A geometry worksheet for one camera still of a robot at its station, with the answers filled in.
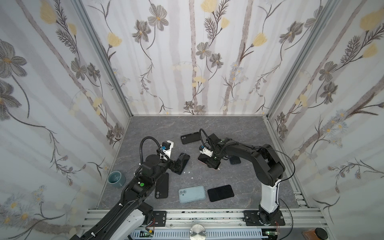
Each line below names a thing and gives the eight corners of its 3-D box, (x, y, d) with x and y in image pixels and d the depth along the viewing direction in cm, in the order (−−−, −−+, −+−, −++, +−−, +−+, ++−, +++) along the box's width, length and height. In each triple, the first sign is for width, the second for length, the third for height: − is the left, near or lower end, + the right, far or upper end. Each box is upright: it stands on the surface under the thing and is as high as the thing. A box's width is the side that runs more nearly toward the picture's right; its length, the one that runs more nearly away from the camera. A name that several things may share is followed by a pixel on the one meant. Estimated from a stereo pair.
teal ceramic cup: (114, 190, 85) (108, 186, 79) (112, 178, 90) (107, 173, 84) (126, 185, 87) (121, 180, 81) (124, 173, 92) (120, 168, 86)
